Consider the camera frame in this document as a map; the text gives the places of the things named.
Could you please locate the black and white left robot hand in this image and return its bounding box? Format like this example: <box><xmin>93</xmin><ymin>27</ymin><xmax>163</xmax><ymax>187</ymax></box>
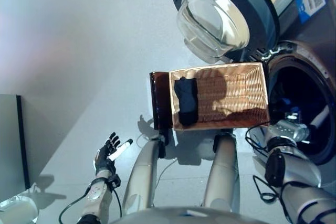
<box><xmin>93</xmin><ymin>132</ymin><xmax>134</xmax><ymax>180</ymax></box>

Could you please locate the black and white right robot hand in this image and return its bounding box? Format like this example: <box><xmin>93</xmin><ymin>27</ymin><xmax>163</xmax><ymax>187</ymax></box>
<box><xmin>285</xmin><ymin>104</ymin><xmax>330</xmax><ymax>130</ymax></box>

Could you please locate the black garment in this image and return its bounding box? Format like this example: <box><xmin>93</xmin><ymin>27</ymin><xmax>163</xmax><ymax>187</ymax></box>
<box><xmin>173</xmin><ymin>76</ymin><xmax>199</xmax><ymax>126</ymax></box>

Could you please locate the dark grey washing machine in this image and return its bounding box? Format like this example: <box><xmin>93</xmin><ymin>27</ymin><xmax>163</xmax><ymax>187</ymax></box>
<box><xmin>246</xmin><ymin>0</ymin><xmax>336</xmax><ymax>167</ymax></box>

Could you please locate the round washing machine door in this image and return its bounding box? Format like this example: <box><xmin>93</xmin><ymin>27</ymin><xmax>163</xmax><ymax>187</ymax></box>
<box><xmin>169</xmin><ymin>0</ymin><xmax>279</xmax><ymax>63</ymax></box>

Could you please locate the black upright board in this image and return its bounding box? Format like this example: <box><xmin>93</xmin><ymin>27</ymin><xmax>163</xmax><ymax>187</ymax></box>
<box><xmin>0</xmin><ymin>93</ymin><xmax>30</xmax><ymax>193</ymax></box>

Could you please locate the rectangular wicker laundry basket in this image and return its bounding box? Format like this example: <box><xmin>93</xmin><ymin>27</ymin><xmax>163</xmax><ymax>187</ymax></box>
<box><xmin>167</xmin><ymin>61</ymin><xmax>271</xmax><ymax>132</ymax></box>

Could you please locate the white rounded device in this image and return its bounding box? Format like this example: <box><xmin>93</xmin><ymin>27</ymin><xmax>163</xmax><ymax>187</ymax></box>
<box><xmin>0</xmin><ymin>195</ymin><xmax>39</xmax><ymax>224</ymax></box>

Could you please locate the grey robot torso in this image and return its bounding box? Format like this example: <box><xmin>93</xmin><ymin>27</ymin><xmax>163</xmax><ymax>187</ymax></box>
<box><xmin>110</xmin><ymin>205</ymin><xmax>271</xmax><ymax>224</ymax></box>

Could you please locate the white coiled floor cable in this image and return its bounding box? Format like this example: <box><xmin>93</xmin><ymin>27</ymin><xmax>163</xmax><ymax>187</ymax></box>
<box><xmin>135</xmin><ymin>132</ymin><xmax>160</xmax><ymax>147</ymax></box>

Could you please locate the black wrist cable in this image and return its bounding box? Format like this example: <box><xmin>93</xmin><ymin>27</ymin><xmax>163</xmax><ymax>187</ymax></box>
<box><xmin>58</xmin><ymin>178</ymin><xmax>123</xmax><ymax>224</ymax></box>

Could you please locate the thin grey floor cable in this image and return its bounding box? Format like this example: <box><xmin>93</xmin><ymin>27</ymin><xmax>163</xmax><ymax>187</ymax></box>
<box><xmin>156</xmin><ymin>158</ymin><xmax>177</xmax><ymax>186</ymax></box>

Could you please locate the looped black arm cable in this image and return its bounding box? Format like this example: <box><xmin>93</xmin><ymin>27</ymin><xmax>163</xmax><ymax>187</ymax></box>
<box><xmin>245</xmin><ymin>125</ymin><xmax>286</xmax><ymax>204</ymax></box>

